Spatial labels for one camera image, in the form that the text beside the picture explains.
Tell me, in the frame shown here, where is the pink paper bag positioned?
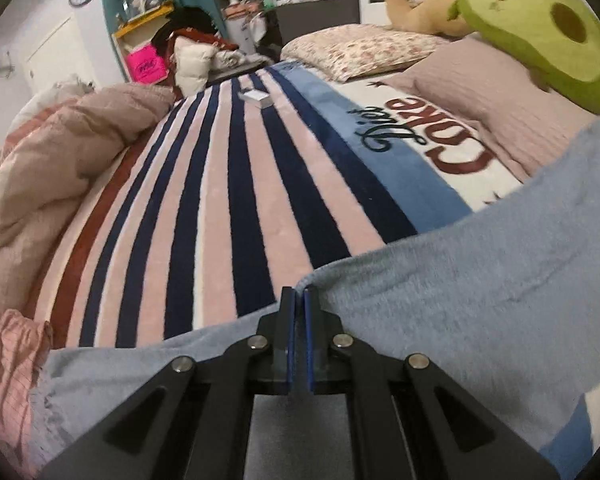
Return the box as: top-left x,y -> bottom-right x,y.
126,45 -> 167,84

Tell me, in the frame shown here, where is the beige comforter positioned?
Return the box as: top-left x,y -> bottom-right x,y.
0,82 -> 177,376

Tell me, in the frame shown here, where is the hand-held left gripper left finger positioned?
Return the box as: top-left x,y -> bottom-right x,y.
39,286 -> 297,480

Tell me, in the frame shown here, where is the pink checked cloth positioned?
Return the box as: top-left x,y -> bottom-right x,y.
0,309 -> 53,476

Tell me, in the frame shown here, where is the grey-blue fleece blanket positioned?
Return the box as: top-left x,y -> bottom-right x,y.
30,119 -> 600,480

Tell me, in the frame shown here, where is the small white box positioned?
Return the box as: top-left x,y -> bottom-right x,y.
238,90 -> 272,109

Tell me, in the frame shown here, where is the floral pillow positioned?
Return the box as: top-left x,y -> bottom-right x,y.
280,24 -> 452,82

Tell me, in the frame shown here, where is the dark cabinet with clutter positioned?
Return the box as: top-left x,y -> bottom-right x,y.
260,0 -> 361,51

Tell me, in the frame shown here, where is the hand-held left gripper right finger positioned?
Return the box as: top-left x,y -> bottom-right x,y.
303,287 -> 562,480

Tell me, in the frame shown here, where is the green avocado plush toy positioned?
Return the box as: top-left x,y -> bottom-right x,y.
447,0 -> 600,115

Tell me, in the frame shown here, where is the pink ribbed pillow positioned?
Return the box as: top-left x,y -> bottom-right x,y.
380,35 -> 598,181

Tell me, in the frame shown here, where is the yellow shelf with glass tank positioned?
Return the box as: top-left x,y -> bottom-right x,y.
111,0 -> 175,40

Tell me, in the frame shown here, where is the tan plush bear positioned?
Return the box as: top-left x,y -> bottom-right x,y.
384,0 -> 473,38

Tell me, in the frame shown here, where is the pile of clothes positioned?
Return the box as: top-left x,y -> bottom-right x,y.
150,6 -> 276,96

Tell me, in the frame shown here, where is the striped printed blanket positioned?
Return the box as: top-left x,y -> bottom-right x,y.
30,60 -> 526,351

